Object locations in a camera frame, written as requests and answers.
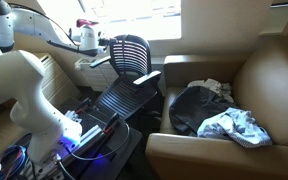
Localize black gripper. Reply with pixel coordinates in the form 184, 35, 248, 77
98, 36, 119, 48

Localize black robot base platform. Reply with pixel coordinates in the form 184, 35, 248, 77
23, 96, 144, 180

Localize black slatted office chair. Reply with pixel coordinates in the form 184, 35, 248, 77
89, 34, 164, 122

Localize dark red object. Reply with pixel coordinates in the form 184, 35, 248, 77
75, 18, 100, 30

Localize white slatted radiator cover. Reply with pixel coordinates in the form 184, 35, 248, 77
74, 57, 122, 93

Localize beige panelled cabinet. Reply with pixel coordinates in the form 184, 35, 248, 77
33, 52, 82, 108

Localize dark grey jacket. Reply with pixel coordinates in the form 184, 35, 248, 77
168, 85, 237, 137

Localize white crumpled cloth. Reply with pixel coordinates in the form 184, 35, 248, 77
187, 78, 236, 103

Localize light blue striped cloth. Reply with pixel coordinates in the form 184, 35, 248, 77
196, 107, 274, 149

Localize brown leather armchair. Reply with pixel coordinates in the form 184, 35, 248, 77
145, 33, 288, 180

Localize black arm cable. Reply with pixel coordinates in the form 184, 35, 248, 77
7, 3, 100, 57

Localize red handled clamp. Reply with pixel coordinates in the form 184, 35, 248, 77
74, 97, 92, 115
104, 112, 121, 132

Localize blue coiled cables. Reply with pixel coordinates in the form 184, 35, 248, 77
0, 144, 29, 180

